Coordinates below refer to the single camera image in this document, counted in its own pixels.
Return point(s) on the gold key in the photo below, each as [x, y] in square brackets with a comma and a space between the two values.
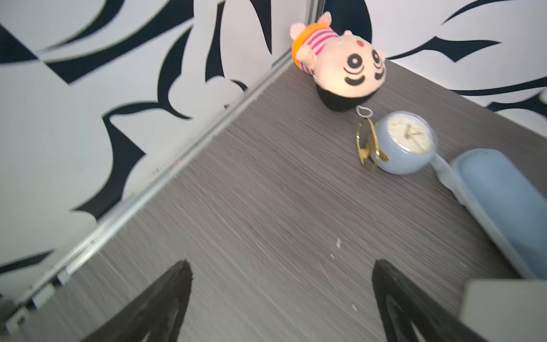
[370, 154]

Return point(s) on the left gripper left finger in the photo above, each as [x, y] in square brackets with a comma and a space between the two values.
[157, 314]

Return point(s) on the blue round alarm clock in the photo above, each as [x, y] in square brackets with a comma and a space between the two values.
[406, 141]

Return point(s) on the yellow top tissue box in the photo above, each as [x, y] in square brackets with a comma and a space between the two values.
[506, 310]

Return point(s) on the aluminium frame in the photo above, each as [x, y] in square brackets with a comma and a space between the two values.
[98, 100]

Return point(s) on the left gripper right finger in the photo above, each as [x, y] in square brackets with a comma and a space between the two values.
[410, 314]

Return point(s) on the blue glasses case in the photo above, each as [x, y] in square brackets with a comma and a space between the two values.
[505, 204]

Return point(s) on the cartoon boy plush toy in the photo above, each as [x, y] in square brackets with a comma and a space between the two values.
[346, 69]

